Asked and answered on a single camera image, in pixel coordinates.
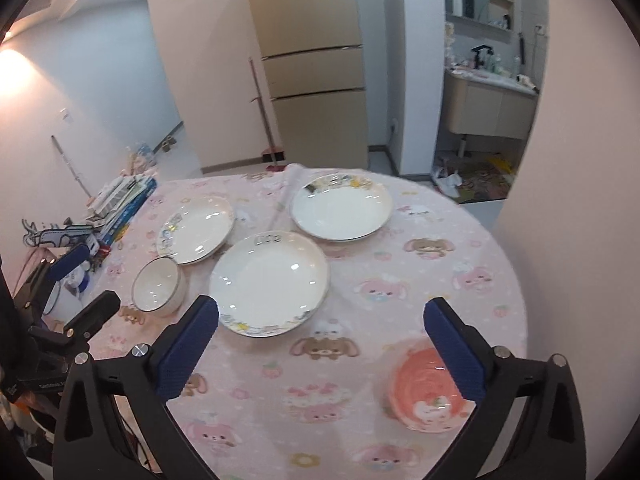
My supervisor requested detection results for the white plastic bag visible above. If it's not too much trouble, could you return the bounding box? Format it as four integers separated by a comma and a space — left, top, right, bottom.
431, 166, 465, 197

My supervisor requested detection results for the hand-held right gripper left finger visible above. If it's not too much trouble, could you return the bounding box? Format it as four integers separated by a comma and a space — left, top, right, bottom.
52, 295, 221, 480

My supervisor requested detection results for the blue thick book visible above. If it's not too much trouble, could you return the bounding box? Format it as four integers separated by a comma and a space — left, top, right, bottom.
100, 177, 158, 256

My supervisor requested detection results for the grey striped long box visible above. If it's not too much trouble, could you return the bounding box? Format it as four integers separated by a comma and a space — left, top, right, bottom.
90, 175, 153, 218

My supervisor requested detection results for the colourful bath mat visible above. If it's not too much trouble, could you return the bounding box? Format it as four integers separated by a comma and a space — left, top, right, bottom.
434, 154, 516, 202

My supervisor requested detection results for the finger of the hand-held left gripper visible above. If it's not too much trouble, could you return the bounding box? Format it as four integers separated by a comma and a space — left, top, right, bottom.
12, 244, 92, 316
62, 290, 122, 345

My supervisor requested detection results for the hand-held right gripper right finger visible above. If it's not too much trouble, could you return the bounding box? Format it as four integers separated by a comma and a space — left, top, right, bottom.
422, 297, 587, 480

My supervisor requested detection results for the beige three-door fridge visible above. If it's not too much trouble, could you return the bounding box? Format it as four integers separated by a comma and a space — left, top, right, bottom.
242, 0, 370, 171

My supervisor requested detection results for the white ribbed bowl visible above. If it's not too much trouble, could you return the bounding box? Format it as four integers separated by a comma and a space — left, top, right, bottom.
131, 256, 187, 317

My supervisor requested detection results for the white cartoon print plate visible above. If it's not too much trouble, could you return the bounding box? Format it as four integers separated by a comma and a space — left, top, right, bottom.
209, 231, 331, 338
156, 195, 236, 266
290, 172, 393, 243

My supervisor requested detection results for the thin metal rod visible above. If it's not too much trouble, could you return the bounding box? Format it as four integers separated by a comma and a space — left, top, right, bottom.
50, 135, 93, 200

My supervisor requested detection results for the pink cartoon print tablecloth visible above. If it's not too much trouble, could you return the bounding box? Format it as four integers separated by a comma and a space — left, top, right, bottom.
92, 162, 528, 480

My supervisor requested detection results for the pink rabbit print bowl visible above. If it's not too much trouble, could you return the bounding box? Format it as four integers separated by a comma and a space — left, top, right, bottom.
387, 345, 478, 433

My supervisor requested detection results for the beige bathroom vanity cabinet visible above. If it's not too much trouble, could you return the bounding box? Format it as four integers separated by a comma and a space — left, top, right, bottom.
442, 69, 540, 140

